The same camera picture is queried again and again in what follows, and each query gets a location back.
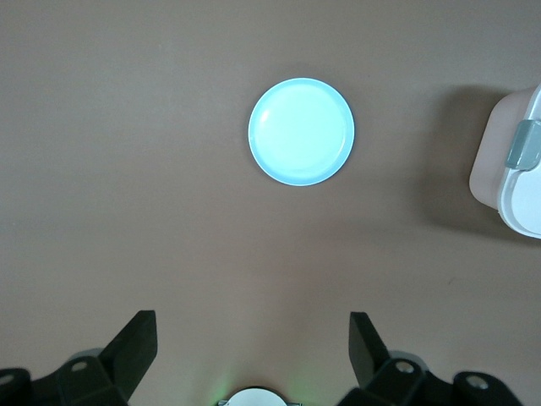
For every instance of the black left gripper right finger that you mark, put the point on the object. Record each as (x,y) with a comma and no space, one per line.
(367,355)

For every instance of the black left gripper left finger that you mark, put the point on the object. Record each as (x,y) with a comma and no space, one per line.
(129,355)

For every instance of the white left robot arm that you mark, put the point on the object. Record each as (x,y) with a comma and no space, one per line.
(258,399)

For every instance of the storage box with white lid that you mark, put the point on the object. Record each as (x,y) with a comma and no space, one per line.
(515,203)

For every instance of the brown table mat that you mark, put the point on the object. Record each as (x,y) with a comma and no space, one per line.
(127,169)

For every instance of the blue round plate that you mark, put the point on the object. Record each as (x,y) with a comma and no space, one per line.
(301,131)

